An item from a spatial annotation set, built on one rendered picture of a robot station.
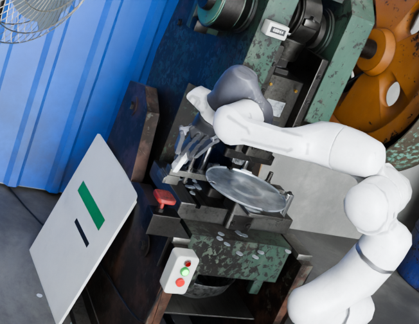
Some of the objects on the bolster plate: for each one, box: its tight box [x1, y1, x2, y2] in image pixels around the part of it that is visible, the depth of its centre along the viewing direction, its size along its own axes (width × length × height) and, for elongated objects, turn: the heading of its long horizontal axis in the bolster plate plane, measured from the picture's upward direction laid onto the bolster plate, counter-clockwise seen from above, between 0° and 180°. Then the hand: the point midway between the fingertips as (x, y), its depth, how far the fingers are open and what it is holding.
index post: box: [280, 191, 294, 217], centre depth 234 cm, size 3×3×10 cm
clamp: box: [157, 158, 208, 185], centre depth 228 cm, size 6×17×10 cm, turn 69°
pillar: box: [197, 147, 213, 170], centre depth 235 cm, size 2×2×14 cm
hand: (178, 161), depth 197 cm, fingers closed
